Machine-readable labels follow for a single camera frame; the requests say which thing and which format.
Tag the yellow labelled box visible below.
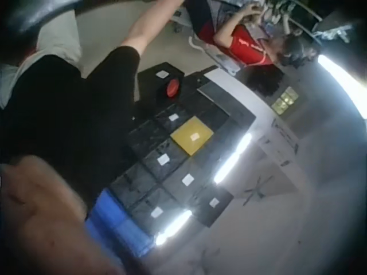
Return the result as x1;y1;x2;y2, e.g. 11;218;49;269
170;116;215;157

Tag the group of black labelled boxes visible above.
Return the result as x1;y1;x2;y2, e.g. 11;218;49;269
110;101;235;238

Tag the dark grey flat panel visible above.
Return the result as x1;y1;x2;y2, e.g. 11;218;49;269
197;81;231;101

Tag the black box with red button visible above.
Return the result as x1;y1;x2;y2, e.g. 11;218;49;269
137;61;186;107

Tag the white table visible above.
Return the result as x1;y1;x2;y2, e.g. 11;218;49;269
203;68;305;198

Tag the office chair star base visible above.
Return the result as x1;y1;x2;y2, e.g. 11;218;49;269
243;176;274;207

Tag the blue plastic crate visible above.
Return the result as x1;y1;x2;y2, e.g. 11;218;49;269
84;187;154;258

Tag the yellow-green compartment box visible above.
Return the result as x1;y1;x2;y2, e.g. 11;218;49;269
271;85;300;115

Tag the cluttered rack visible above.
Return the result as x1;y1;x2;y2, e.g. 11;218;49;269
257;0;354;44

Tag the black curved armrest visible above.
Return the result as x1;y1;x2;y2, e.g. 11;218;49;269
5;0;87;33

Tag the grey chair frame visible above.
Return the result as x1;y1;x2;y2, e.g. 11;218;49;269
171;8;240;78

